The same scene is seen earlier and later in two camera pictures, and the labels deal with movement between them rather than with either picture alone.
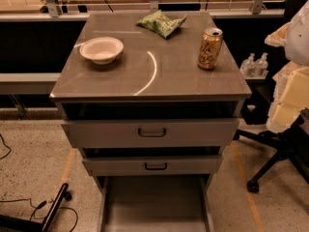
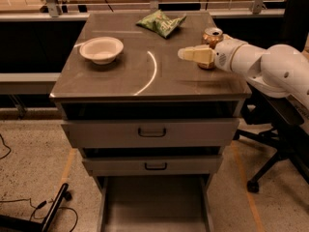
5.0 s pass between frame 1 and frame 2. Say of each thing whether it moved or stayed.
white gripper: moved
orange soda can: stayed
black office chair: stayed
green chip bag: stayed
